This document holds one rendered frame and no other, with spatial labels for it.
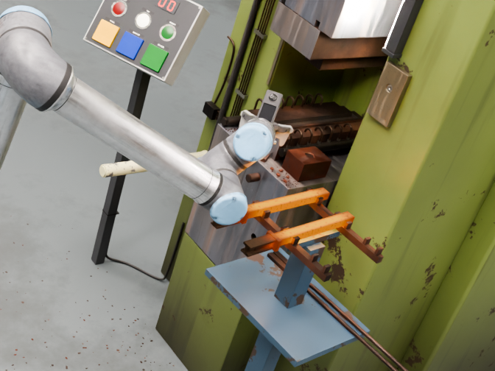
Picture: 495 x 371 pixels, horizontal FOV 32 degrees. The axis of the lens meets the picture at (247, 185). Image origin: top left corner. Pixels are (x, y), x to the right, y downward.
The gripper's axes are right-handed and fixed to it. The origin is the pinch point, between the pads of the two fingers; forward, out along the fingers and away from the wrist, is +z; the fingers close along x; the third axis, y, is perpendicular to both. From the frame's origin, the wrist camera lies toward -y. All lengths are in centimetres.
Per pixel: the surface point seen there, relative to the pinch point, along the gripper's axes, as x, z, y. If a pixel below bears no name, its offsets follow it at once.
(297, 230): 18.0, -21.0, 22.4
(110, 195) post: -52, 76, 58
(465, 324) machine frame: 88, 58, 54
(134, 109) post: -50, 63, 21
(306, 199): 17.7, -4.7, 17.4
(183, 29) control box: -38, 44, -13
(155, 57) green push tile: -44, 42, -1
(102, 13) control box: -68, 50, -8
